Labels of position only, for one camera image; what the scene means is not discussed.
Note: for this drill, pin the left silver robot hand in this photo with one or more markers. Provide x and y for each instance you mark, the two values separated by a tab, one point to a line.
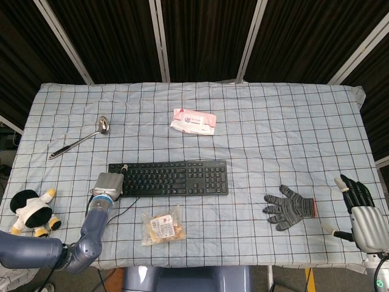
108	184

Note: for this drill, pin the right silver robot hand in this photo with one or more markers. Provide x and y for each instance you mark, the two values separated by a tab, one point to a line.
361	210

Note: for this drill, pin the black computer keyboard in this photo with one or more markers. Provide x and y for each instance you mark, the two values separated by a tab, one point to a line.
176	179

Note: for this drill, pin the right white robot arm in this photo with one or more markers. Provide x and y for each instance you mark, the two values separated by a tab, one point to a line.
377	270

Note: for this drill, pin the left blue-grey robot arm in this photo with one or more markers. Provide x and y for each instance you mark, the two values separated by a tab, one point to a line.
60	243

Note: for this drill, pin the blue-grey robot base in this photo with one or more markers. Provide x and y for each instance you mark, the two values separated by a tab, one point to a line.
182	278

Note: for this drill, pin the steel soup ladle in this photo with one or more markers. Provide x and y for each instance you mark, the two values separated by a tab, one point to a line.
101	125

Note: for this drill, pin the clear bag of snacks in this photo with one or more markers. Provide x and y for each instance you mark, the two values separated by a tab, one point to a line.
162	228

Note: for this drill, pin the grey knitted work glove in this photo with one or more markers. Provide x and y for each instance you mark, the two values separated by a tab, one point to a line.
288	208

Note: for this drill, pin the black and white plush toy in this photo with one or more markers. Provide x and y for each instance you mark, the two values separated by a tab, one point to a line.
33	213

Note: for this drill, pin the blue checked tablecloth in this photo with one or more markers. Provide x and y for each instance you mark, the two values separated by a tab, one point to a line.
194	170

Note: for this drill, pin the pink wet wipes pack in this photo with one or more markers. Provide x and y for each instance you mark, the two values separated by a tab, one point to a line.
193	122

